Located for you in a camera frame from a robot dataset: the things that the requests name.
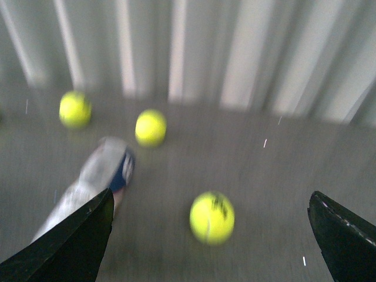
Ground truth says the yellow tennis ball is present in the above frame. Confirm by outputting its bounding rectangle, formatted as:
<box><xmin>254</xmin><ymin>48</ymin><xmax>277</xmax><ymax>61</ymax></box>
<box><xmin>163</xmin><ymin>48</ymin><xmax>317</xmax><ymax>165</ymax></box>
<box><xmin>59</xmin><ymin>91</ymin><xmax>92</xmax><ymax>129</ymax></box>
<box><xmin>135</xmin><ymin>109</ymin><xmax>167</xmax><ymax>147</ymax></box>

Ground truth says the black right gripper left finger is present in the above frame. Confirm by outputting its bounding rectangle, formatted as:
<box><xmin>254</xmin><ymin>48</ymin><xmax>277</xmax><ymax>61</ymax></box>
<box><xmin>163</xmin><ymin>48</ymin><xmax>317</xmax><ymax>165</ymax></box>
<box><xmin>1</xmin><ymin>189</ymin><xmax>114</xmax><ymax>281</ymax></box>

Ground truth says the yellow tennis ball far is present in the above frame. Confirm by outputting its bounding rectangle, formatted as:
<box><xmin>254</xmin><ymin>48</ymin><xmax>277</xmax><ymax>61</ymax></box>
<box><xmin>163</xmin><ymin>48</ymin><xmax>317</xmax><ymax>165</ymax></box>
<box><xmin>59</xmin><ymin>91</ymin><xmax>92</xmax><ymax>129</ymax></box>

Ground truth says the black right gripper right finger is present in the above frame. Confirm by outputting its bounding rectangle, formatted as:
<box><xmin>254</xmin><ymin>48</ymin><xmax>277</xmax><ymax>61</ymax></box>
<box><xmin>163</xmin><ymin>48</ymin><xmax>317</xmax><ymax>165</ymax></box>
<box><xmin>307</xmin><ymin>191</ymin><xmax>375</xmax><ymax>281</ymax></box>

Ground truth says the yellow tennis ball middle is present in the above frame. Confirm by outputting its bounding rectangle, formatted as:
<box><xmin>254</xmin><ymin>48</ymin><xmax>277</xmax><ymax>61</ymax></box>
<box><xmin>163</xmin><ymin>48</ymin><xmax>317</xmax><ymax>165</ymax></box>
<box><xmin>135</xmin><ymin>109</ymin><xmax>167</xmax><ymax>147</ymax></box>

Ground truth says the tennis ball with black logo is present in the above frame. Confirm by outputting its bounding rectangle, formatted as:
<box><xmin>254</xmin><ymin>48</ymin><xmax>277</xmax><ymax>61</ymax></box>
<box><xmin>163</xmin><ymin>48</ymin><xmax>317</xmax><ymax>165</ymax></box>
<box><xmin>189</xmin><ymin>191</ymin><xmax>235</xmax><ymax>246</ymax></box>

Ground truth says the clear Wilson tennis ball can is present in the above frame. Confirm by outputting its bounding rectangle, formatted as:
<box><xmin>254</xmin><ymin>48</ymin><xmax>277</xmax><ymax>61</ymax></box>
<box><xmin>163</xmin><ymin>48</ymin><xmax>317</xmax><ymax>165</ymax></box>
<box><xmin>32</xmin><ymin>136</ymin><xmax>136</xmax><ymax>241</ymax></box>

